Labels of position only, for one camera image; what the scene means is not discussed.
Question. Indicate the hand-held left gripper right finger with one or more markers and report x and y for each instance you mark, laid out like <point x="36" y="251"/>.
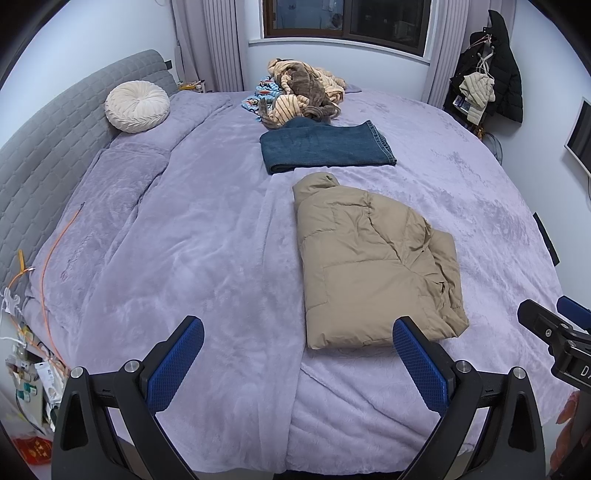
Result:
<point x="420" y="364"/>

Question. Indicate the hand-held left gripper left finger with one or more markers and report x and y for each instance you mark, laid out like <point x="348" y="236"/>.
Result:
<point x="178" y="360"/>

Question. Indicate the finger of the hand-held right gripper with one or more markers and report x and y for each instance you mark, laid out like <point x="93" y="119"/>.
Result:
<point x="542" y="321"/>
<point x="575" y="311"/>

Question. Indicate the beige puffer jacket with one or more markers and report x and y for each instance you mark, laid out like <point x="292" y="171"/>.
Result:
<point x="369" y="267"/>

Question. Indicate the striped brown plush clothes pile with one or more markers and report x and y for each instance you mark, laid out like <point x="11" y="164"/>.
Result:
<point x="304" y="85"/>

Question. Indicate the person's right hand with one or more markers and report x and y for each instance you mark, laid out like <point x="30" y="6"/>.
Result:
<point x="568" y="408"/>

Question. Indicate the black flat panel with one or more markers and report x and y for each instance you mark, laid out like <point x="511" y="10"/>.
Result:
<point x="547" y="240"/>

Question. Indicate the lavender plush blanket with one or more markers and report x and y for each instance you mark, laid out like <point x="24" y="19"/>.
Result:
<point x="184" y="221"/>

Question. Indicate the clutter beside bed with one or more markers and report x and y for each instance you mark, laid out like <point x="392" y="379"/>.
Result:
<point x="32" y="383"/>

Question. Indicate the red packet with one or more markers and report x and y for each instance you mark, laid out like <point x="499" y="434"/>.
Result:
<point x="32" y="448"/>

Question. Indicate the grey round fan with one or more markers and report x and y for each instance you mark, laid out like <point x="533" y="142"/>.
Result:
<point x="494" y="147"/>

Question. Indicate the folded blue jeans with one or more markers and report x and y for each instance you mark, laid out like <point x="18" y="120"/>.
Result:
<point x="323" y="147"/>

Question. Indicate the pale beige hanging garment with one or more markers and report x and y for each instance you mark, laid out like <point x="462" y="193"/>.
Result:
<point x="478" y="90"/>

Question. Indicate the grey quilted headboard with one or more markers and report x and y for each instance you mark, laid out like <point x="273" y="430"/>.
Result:
<point x="46" y="147"/>

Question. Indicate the black hanging coat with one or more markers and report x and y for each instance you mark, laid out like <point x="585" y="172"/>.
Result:
<point x="505" y="69"/>

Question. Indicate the round cream cushion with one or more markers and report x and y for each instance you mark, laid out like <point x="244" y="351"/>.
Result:
<point x="136" y="106"/>

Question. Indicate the colourful printed cloth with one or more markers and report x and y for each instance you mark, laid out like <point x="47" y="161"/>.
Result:
<point x="254" y="104"/>

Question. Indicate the bedside small items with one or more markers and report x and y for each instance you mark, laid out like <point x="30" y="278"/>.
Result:
<point x="190" y="86"/>

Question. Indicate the grey pleated curtain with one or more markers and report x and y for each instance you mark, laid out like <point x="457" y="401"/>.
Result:
<point x="217" y="46"/>
<point x="443" y="55"/>

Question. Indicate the small purple cloth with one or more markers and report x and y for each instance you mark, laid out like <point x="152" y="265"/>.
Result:
<point x="353" y="88"/>

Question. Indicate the dark framed window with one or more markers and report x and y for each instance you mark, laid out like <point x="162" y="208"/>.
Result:
<point x="383" y="23"/>

